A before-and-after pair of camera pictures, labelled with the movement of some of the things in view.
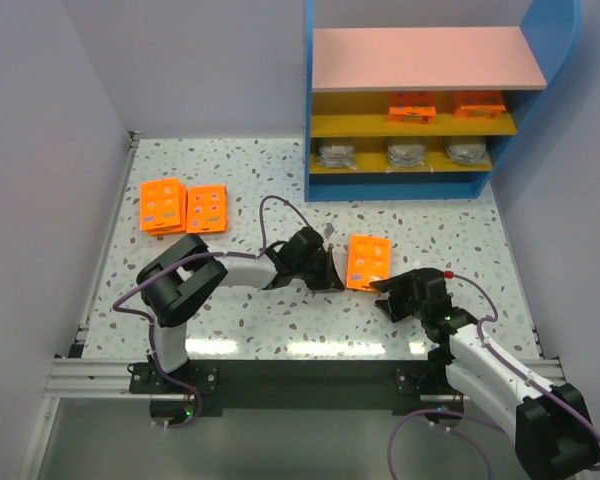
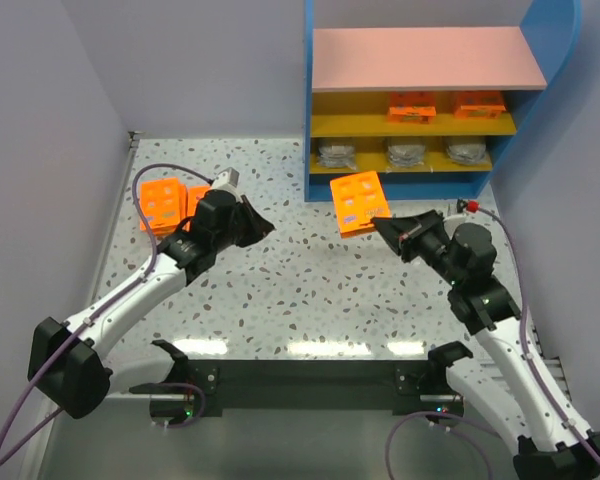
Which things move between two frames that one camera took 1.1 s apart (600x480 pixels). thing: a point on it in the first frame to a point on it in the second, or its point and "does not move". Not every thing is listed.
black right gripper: [405, 293] to [408, 238]
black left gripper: [321, 265] to [241, 220]
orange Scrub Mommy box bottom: [412, 114] does not move
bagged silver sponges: [336, 156] does not move
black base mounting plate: [293, 384] does not move
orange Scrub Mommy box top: [479, 111] does not move
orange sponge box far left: [163, 206] does not move
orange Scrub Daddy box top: [368, 258] to [358, 199]
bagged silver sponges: [466, 153] does not move
